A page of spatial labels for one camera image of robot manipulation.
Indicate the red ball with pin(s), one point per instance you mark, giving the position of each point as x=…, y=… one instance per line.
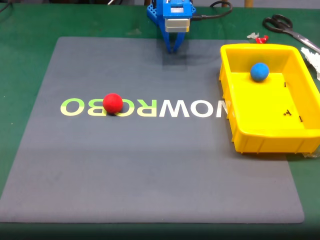
x=112, y=102

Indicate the blue ball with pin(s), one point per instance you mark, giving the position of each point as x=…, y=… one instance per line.
x=259, y=72

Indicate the yellow plastic bin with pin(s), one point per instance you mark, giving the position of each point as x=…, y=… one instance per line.
x=265, y=120

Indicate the clear plastic scrap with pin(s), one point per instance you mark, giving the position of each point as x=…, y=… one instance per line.
x=252, y=35

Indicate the small red plastic piece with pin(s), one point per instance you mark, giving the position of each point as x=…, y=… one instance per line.
x=262, y=39

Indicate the black scissors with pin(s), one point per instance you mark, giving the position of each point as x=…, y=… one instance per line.
x=303, y=40

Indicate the grey mat with lettering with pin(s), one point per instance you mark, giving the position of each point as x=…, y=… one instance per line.
x=140, y=162

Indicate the black screw with nut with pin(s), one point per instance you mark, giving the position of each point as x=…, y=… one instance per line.
x=288, y=113

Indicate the white plastic piece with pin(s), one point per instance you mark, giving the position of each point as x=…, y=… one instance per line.
x=312, y=58

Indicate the clear plastic bag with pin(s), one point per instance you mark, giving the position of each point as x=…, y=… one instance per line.
x=311, y=155

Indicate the silver camera box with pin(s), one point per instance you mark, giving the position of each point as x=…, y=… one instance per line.
x=177, y=25

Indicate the wooden post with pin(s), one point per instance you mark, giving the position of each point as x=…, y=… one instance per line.
x=248, y=3

